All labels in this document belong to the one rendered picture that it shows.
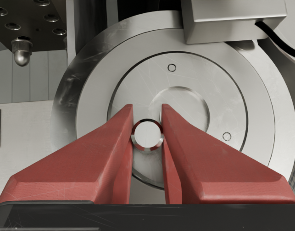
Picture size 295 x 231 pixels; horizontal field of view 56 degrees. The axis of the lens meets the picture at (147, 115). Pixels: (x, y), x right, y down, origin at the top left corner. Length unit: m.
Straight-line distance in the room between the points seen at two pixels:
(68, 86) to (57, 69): 2.57
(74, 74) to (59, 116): 0.03
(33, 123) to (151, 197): 0.40
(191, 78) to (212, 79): 0.01
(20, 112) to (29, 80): 2.35
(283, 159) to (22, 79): 2.84
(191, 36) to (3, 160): 0.44
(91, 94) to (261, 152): 0.10
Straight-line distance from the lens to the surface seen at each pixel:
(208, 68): 0.16
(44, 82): 2.79
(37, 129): 0.53
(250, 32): 0.17
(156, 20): 0.19
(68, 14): 0.20
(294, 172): 0.41
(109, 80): 0.16
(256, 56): 0.19
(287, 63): 0.20
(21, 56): 0.56
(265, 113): 0.17
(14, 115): 0.55
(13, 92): 2.97
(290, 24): 0.21
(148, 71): 0.15
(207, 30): 0.16
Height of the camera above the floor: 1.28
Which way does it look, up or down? 11 degrees down
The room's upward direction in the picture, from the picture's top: 175 degrees clockwise
